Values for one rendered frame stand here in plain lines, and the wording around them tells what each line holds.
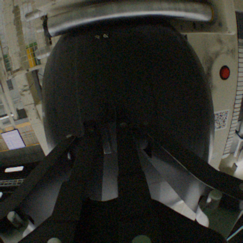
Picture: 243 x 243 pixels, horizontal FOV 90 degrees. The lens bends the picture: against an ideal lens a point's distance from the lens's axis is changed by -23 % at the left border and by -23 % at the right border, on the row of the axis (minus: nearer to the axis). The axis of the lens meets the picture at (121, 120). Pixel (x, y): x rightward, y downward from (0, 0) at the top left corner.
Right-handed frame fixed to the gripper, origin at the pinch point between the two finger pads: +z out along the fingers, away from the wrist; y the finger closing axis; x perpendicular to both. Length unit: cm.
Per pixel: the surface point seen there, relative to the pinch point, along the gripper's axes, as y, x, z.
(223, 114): 34.3, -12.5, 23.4
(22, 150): -790, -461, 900
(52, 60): -8.7, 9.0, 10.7
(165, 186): 6.6, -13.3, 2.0
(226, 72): 33.3, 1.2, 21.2
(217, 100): 30.9, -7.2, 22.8
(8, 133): -288, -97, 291
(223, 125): 35.3, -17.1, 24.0
